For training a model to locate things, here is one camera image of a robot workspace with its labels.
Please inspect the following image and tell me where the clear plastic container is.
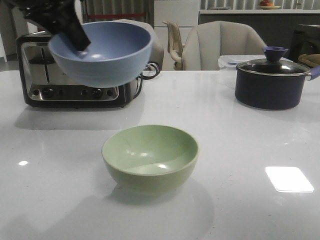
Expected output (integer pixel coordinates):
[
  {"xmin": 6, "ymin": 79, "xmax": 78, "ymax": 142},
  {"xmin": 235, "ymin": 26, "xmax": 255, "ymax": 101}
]
[{"xmin": 217, "ymin": 54, "xmax": 293, "ymax": 72}]

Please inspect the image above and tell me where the green bowl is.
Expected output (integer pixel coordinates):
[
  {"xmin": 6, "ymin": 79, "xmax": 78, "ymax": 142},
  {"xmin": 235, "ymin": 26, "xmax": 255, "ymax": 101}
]
[{"xmin": 101, "ymin": 124, "xmax": 199, "ymax": 195}]

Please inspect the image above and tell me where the tan oven mitt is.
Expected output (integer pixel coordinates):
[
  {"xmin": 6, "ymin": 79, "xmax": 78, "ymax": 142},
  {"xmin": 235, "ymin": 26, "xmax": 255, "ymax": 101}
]
[{"xmin": 298, "ymin": 53, "xmax": 320, "ymax": 68}]

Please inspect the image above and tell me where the white cabinet background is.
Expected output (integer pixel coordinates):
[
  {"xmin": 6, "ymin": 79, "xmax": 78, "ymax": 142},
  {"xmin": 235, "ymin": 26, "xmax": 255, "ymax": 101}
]
[{"xmin": 153, "ymin": 0, "xmax": 200, "ymax": 71}]

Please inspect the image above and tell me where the fruit plate on counter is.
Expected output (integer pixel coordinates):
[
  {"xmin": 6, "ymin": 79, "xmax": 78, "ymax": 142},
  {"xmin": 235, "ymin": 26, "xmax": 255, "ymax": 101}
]
[{"xmin": 258, "ymin": 0, "xmax": 281, "ymax": 10}]

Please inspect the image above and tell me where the black toaster power cord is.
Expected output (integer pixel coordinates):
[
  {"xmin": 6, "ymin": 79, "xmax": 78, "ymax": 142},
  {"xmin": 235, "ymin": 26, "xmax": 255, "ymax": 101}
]
[{"xmin": 131, "ymin": 61, "xmax": 161, "ymax": 100}]

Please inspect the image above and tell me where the dark blue cooking pot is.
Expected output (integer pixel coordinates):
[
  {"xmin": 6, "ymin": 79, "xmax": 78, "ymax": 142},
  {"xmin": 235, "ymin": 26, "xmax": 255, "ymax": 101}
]
[{"xmin": 234, "ymin": 66, "xmax": 320, "ymax": 110}]

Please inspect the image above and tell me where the beige chair left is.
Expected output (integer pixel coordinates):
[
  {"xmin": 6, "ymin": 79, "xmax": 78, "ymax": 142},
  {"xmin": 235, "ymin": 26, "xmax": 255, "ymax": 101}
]
[{"xmin": 115, "ymin": 19, "xmax": 164, "ymax": 71}]

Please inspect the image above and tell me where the cream office chair background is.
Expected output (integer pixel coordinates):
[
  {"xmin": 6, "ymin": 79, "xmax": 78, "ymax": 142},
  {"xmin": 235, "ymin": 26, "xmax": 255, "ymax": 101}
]
[{"xmin": 163, "ymin": 20, "xmax": 184, "ymax": 71}]

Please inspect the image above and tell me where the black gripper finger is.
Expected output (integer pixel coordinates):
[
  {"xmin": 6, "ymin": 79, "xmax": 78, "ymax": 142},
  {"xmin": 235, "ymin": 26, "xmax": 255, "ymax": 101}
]
[{"xmin": 65, "ymin": 15, "xmax": 91, "ymax": 51}]

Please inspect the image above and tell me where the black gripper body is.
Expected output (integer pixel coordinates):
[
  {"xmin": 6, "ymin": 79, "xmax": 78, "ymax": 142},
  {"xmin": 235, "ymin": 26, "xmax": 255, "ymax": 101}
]
[{"xmin": 6, "ymin": 0, "xmax": 78, "ymax": 35}]

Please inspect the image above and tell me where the black and silver toaster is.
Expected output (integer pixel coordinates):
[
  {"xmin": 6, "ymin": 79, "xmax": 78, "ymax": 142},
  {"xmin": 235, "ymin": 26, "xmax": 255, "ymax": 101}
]
[{"xmin": 16, "ymin": 31, "xmax": 143, "ymax": 109}]

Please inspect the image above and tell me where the blue bowl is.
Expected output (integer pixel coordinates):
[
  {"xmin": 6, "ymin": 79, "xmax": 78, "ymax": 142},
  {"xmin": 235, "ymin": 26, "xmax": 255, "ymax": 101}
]
[{"xmin": 48, "ymin": 21, "xmax": 154, "ymax": 88}]

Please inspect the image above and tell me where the beige chair right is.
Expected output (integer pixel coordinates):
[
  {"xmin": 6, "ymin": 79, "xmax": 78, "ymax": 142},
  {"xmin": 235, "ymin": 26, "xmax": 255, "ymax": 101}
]
[{"xmin": 181, "ymin": 20, "xmax": 267, "ymax": 71}]

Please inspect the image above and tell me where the beige chair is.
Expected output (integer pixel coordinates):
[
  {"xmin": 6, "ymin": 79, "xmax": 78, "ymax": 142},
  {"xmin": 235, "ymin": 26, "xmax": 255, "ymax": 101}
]
[
  {"xmin": 181, "ymin": 20, "xmax": 267, "ymax": 71},
  {"xmin": 115, "ymin": 19, "xmax": 164, "ymax": 71}
]

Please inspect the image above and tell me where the black appliance right edge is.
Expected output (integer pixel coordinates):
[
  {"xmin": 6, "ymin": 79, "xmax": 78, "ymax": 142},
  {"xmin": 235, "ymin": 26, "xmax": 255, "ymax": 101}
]
[{"xmin": 288, "ymin": 24, "xmax": 320, "ymax": 62}]

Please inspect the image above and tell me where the glass pot lid blue knob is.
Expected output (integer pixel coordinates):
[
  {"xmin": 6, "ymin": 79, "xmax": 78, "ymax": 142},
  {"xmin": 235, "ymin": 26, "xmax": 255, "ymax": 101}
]
[{"xmin": 236, "ymin": 46, "xmax": 310, "ymax": 77}]

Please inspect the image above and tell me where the red barrier tape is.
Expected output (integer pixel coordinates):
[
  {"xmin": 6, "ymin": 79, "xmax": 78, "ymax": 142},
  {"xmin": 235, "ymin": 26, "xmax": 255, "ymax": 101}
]
[{"xmin": 87, "ymin": 12, "xmax": 147, "ymax": 19}]

